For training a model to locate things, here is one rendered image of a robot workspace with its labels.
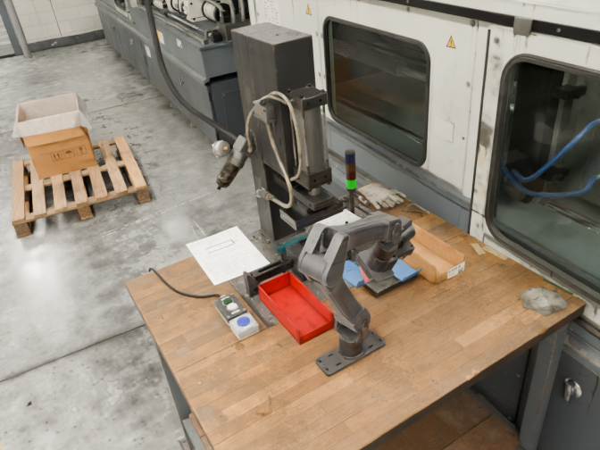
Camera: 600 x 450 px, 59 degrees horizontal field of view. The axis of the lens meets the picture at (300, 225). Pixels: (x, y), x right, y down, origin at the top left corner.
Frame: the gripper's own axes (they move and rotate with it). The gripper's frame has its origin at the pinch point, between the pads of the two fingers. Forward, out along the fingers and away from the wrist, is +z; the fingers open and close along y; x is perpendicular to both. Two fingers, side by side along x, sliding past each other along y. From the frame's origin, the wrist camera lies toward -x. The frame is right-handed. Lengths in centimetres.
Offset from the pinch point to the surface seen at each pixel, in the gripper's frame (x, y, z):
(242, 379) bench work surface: 43.4, -8.0, 11.5
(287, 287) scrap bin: 14.0, 16.2, 20.4
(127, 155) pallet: -8, 281, 228
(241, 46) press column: 9, 74, -31
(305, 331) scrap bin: 20.2, -2.9, 11.8
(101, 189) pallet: 27, 234, 209
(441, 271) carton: -30.2, -4.6, 7.5
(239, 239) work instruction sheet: 14, 49, 36
